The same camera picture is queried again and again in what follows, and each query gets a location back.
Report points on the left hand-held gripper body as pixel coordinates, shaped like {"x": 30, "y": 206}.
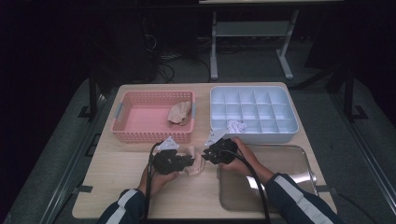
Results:
{"x": 166, "y": 161}

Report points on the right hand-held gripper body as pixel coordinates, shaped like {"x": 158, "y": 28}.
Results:
{"x": 225, "y": 152}

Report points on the white sock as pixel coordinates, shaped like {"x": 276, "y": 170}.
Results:
{"x": 232, "y": 126}
{"x": 242, "y": 126}

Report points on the transparent grey box lid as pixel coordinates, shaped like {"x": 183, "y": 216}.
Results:
{"x": 236, "y": 193}

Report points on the pink plastic basket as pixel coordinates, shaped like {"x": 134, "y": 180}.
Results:
{"x": 140, "y": 115}

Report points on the white divided storage box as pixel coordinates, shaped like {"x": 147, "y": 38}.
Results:
{"x": 264, "y": 105}

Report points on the person's right hand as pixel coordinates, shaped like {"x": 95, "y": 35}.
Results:
{"x": 246, "y": 163}

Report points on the person's left hand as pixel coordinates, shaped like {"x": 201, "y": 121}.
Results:
{"x": 152, "y": 183}

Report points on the black metal stand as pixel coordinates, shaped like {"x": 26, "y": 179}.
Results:
{"x": 348, "y": 93}
{"x": 92, "y": 93}

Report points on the black bracket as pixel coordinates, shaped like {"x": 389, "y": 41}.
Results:
{"x": 92, "y": 144}

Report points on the metal rail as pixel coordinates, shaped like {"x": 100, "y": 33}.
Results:
{"x": 71, "y": 155}
{"x": 367, "y": 155}

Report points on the white metal frame table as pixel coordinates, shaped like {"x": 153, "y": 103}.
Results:
{"x": 252, "y": 28}

